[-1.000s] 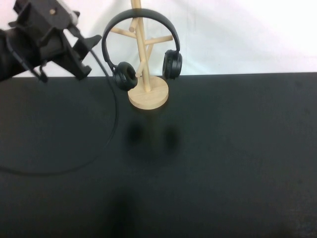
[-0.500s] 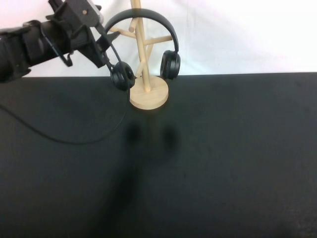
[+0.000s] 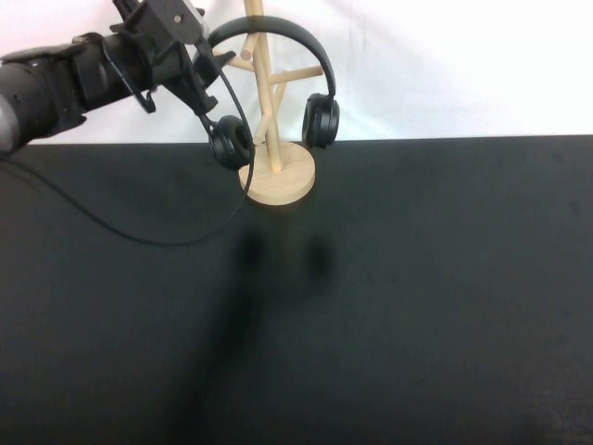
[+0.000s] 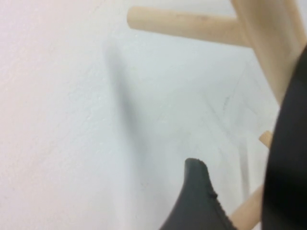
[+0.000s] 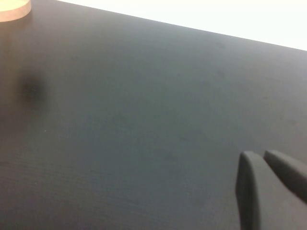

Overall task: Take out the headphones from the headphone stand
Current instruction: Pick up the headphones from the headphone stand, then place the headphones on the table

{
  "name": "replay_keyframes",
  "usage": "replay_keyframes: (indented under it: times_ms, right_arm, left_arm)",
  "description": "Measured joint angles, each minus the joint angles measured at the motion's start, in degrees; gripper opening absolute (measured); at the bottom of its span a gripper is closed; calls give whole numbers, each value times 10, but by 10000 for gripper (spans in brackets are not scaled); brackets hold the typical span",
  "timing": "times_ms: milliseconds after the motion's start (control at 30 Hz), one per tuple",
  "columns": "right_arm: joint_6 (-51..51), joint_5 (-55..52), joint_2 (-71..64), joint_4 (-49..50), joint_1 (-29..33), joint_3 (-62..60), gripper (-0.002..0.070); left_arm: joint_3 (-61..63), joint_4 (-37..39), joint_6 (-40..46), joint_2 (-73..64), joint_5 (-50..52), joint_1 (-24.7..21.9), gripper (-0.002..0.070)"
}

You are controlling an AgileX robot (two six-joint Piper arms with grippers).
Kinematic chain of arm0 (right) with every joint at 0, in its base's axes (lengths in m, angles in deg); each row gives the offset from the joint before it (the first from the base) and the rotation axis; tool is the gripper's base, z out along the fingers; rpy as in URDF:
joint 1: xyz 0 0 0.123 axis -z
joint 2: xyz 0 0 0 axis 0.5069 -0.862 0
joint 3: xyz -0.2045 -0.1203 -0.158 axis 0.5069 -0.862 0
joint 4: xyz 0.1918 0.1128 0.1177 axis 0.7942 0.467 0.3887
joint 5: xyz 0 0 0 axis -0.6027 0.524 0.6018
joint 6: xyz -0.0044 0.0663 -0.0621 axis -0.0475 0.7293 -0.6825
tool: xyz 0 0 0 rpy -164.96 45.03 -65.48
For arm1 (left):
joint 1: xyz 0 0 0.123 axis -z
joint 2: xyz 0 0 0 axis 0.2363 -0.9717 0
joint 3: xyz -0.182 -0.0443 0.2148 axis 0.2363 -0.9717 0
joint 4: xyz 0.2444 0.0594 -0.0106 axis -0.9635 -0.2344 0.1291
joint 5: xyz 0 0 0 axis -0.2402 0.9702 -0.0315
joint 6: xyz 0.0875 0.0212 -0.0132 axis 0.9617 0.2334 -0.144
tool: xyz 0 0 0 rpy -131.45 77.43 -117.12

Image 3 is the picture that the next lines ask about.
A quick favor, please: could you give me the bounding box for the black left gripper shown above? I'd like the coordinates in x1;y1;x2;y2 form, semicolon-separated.
120;27;233;118

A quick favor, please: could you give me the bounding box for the black over-ear headphones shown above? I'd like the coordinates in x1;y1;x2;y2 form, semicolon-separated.
206;16;342;171

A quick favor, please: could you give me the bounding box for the wooden headphone stand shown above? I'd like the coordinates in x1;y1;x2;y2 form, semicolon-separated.
210;0;324;206

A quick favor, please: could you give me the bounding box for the black flat strap loop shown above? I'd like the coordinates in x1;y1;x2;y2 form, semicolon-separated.
103;44;157;115

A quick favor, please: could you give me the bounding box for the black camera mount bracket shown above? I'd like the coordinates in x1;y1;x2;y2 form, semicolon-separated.
113;0;206;48

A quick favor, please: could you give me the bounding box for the thin black camera cable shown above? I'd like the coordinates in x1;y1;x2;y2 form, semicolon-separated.
0;39;259;246

